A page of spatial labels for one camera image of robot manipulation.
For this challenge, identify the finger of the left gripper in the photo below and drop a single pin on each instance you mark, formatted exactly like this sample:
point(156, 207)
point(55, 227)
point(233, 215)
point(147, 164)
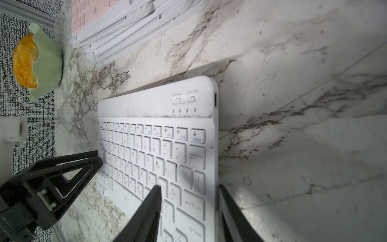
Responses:
point(58, 181)

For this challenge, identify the pink keyboard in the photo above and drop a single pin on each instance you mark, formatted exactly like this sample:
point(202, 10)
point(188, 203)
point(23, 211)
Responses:
point(127, 39)
point(105, 29)
point(89, 17)

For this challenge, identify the white keyboard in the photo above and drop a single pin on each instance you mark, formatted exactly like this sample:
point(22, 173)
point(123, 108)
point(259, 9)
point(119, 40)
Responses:
point(166, 136)

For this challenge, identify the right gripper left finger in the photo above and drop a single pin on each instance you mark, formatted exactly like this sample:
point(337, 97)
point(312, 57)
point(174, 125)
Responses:
point(144, 225)

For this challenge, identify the green leaf-shaped plate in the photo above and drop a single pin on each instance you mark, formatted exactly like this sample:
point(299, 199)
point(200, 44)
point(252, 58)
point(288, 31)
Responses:
point(49, 65)

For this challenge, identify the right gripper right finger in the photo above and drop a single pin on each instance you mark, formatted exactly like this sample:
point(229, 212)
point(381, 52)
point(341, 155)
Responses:
point(234, 224)

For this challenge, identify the yellow keyboard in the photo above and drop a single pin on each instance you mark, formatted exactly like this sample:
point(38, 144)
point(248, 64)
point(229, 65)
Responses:
point(132, 18)

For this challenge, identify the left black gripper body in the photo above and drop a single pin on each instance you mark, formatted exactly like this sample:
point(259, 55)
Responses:
point(19, 214)

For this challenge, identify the orange croissant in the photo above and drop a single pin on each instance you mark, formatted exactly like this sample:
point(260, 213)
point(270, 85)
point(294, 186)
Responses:
point(25, 55)

